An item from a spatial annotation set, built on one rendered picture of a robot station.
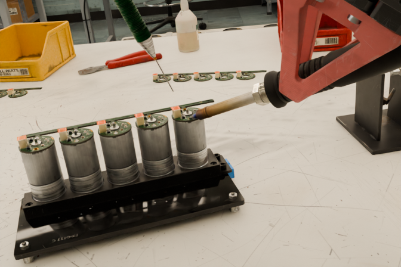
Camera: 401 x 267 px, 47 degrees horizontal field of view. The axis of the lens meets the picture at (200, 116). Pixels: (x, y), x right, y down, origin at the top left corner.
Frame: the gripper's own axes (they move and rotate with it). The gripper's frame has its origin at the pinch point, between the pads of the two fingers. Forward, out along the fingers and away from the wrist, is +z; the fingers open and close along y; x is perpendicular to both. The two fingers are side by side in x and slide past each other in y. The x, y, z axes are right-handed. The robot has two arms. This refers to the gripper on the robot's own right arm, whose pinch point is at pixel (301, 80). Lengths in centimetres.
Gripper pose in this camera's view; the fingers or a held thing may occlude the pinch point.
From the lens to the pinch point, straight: 29.8
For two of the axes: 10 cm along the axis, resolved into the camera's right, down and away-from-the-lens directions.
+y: -4.9, 4.0, -7.8
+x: 7.9, 5.7, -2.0
